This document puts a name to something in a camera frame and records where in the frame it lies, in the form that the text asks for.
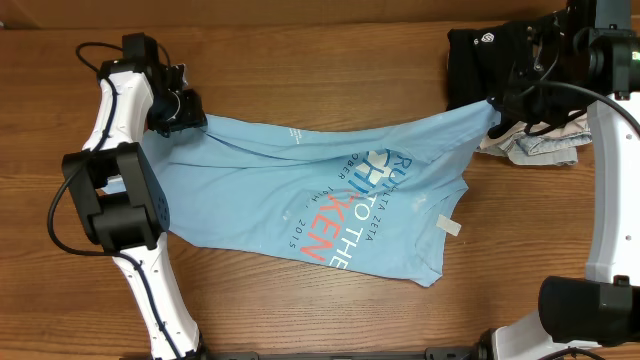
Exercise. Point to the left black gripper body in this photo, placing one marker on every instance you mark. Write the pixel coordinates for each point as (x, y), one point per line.
(181, 118)

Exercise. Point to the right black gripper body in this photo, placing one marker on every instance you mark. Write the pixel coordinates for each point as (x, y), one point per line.
(535, 110)

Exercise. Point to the light blue printed t-shirt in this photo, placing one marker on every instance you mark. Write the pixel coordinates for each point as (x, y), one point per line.
(371, 201)

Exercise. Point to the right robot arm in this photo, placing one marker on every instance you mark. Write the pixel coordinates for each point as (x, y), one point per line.
(595, 73)

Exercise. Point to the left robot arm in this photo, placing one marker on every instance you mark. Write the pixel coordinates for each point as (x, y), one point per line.
(120, 203)

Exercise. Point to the beige folded garment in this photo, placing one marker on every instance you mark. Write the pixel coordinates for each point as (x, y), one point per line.
(494, 145)

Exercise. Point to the black folded garment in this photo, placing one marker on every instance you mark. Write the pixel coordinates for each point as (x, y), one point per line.
(481, 62)

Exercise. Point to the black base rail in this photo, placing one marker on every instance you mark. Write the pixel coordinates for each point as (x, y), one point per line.
(345, 356)

